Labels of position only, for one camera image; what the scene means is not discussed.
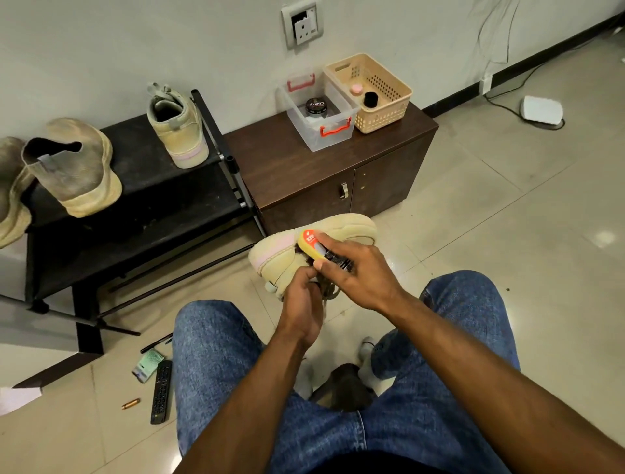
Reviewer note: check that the person's left hand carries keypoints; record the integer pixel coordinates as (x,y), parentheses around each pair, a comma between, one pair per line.
(303,311)

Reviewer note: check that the person's right hand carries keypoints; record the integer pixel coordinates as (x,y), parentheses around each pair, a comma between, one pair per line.
(366,278)

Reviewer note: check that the pale green lace-up shoe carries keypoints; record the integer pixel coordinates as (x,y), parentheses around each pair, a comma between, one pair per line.
(283,256)
(183,135)

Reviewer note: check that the black orange shoe brush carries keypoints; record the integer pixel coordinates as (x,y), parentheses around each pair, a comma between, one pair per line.
(317,246)

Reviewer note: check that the clear plastic storage box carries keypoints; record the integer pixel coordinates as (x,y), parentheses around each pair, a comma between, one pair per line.
(324,129)

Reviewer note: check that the small black round cap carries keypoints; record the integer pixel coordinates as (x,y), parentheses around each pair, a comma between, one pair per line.
(370,100)

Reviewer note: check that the beige plastic basket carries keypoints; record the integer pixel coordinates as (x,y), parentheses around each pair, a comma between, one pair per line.
(381,90)

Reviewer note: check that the pink round lid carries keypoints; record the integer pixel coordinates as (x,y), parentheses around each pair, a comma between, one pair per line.
(356,88)

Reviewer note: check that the worn tan slip-on shoe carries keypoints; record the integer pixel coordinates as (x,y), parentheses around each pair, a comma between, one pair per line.
(78,171)
(12,195)

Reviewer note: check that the person's right forearm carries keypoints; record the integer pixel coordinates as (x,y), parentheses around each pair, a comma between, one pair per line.
(513,391)

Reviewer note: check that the person's left leg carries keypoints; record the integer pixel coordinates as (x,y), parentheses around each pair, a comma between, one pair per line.
(210,356)

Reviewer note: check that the person's leg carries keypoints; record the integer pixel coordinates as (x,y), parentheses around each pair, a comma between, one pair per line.
(210,356)
(459,400)

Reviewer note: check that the dark brown wooden cabinet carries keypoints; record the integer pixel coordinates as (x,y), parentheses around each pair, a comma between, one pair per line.
(278,156)

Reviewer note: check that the person's right leg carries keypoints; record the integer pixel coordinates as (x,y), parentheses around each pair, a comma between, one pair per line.
(459,400)

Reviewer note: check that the black pen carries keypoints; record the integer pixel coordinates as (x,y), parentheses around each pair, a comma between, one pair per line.
(156,343)

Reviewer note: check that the black remote control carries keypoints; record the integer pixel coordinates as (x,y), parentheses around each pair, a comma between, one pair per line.
(161,391)

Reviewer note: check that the green paper packet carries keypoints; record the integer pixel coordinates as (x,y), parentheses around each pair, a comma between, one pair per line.
(148,365)

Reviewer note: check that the black metal shoe rack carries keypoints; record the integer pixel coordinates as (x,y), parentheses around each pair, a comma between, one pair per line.
(161,220)

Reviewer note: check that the black round polish tin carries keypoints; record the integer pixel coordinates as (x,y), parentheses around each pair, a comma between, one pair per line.
(315,105)

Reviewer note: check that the small brass cylinder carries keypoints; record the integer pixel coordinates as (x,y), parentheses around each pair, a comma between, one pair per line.
(130,403)

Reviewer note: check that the white router box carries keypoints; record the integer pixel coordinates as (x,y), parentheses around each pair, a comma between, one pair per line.
(542,110)

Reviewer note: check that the white paper sheet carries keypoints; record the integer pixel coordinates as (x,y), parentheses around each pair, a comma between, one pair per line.
(19,400)

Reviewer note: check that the white wall plug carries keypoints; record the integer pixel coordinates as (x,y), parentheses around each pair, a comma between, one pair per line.
(486,83)

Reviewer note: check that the white wall socket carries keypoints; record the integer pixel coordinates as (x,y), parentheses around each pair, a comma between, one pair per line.
(303,23)

